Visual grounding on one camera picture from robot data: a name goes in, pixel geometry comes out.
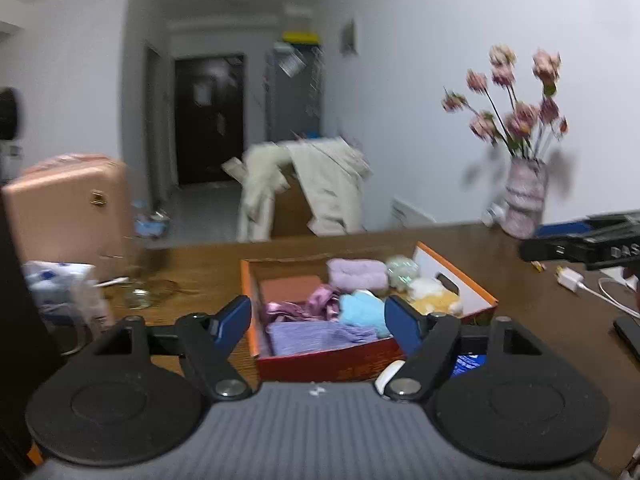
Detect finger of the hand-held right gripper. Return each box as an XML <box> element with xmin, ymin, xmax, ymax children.
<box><xmin>535</xmin><ymin>219</ymin><xmax>601</xmax><ymax>238</ymax></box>
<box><xmin>519</xmin><ymin>237</ymin><xmax>591</xmax><ymax>264</ymax></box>

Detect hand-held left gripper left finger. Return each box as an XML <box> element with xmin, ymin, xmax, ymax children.
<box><xmin>95</xmin><ymin>295</ymin><xmax>253</xmax><ymax>402</ymax></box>

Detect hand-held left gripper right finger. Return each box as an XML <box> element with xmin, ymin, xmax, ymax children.
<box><xmin>385</xmin><ymin>295</ymin><xmax>543</xmax><ymax>403</ymax></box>

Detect white and yellow plush sheep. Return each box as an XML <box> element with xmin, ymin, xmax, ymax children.
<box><xmin>407</xmin><ymin>276</ymin><xmax>463</xmax><ymax>317</ymax></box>

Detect purple striped cloth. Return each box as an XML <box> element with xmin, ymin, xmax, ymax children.
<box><xmin>265</xmin><ymin>321</ymin><xmax>378</xmax><ymax>357</ymax></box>

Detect orange cardboard box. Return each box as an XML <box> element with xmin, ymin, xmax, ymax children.
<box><xmin>240</xmin><ymin>241</ymin><xmax>500</xmax><ymax>383</ymax></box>

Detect white power adapter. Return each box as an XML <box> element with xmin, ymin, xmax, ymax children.
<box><xmin>556</xmin><ymin>266</ymin><xmax>586</xmax><ymax>292</ymax></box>

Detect light blue cloth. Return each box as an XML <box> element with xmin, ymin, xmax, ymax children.
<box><xmin>339</xmin><ymin>290</ymin><xmax>393</xmax><ymax>338</ymax></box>

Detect pink patterned vase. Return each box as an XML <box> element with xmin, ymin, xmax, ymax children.
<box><xmin>501</xmin><ymin>157</ymin><xmax>548</xmax><ymax>239</ymax></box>

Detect small white case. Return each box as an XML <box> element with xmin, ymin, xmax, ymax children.
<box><xmin>374</xmin><ymin>360</ymin><xmax>407</xmax><ymax>398</ymax></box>

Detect salmon folded cloth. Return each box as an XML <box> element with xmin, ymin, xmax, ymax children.
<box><xmin>259</xmin><ymin>275</ymin><xmax>322</xmax><ymax>306</ymax></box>

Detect small white bottle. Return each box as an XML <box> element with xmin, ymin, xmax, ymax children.
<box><xmin>481</xmin><ymin>201</ymin><xmax>507</xmax><ymax>227</ymax></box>

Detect lilac fuzzy cloth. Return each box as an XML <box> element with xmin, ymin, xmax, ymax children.
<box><xmin>326</xmin><ymin>258</ymin><xmax>388</xmax><ymax>292</ymax></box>

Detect blue packet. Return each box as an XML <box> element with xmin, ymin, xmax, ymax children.
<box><xmin>450</xmin><ymin>354</ymin><xmax>488</xmax><ymax>378</ymax></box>

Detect black phone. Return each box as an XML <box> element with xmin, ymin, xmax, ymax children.
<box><xmin>612</xmin><ymin>316</ymin><xmax>640</xmax><ymax>361</ymax></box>

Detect pink satin cloth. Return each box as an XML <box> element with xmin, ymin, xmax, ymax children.
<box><xmin>264</xmin><ymin>284</ymin><xmax>341</xmax><ymax>325</ymax></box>

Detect glass jar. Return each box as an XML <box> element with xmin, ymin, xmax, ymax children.
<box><xmin>122</xmin><ymin>285</ymin><xmax>153</xmax><ymax>310</ymax></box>

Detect pink artificial flowers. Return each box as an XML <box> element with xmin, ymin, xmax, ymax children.
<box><xmin>441</xmin><ymin>44</ymin><xmax>570</xmax><ymax>161</ymax></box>

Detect brown cardboard carton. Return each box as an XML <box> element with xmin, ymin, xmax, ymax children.
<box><xmin>272</xmin><ymin>170</ymin><xmax>321</xmax><ymax>238</ymax></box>

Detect blue bag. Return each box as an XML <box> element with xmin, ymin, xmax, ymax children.
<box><xmin>132</xmin><ymin>200</ymin><xmax>171</xmax><ymax>236</ymax></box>

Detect beige coat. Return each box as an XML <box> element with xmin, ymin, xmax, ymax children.
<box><xmin>222</xmin><ymin>136</ymin><xmax>373</xmax><ymax>241</ymax></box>

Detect clear plastic bag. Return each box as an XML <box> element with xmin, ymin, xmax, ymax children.
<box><xmin>22</xmin><ymin>260</ymin><xmax>113</xmax><ymax>328</ymax></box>

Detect pink suitcase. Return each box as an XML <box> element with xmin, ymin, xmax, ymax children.
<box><xmin>1</xmin><ymin>154</ymin><xmax>135</xmax><ymax>273</ymax></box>

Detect dark brown door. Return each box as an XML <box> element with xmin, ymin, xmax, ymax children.
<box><xmin>174</xmin><ymin>54</ymin><xmax>246</xmax><ymax>187</ymax></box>

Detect grey cabinet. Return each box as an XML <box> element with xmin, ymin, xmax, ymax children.
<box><xmin>264</xmin><ymin>42</ymin><xmax>325</xmax><ymax>143</ymax></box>

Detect black round object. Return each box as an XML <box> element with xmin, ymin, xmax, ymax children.
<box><xmin>0</xmin><ymin>87</ymin><xmax>21</xmax><ymax>141</ymax></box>

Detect white cable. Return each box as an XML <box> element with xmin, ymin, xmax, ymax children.
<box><xmin>575</xmin><ymin>277</ymin><xmax>640</xmax><ymax>318</ymax></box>

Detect white wall heater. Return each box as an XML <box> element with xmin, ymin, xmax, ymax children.
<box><xmin>391</xmin><ymin>197</ymin><xmax>436</xmax><ymax>226</ymax></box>

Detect grey wall panel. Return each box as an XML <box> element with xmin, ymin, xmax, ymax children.
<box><xmin>340</xmin><ymin>19</ymin><xmax>358</xmax><ymax>55</ymax></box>

